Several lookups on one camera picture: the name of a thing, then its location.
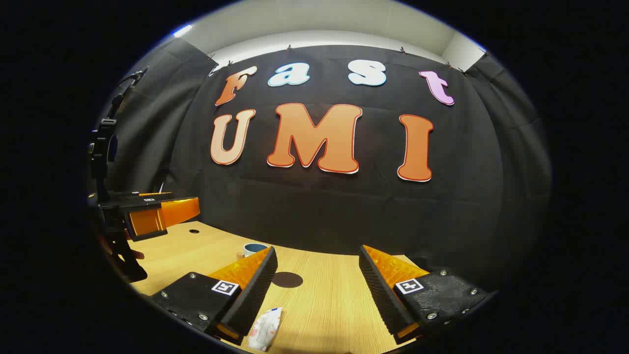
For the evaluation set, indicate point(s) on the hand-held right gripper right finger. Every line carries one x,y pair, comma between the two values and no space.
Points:
381,295

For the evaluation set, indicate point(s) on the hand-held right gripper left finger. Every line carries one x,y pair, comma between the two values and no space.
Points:
255,295

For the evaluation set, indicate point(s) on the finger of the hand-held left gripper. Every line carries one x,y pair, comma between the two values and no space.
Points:
162,215
132,196

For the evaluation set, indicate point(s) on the white toothpaste tube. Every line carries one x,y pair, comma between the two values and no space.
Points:
265,328

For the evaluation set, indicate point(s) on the dark round coaster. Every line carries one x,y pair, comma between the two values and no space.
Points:
287,280

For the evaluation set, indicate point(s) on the wooden desktop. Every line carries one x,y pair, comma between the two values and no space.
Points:
319,305

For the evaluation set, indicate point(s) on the black backdrop cloth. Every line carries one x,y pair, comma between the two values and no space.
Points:
344,211

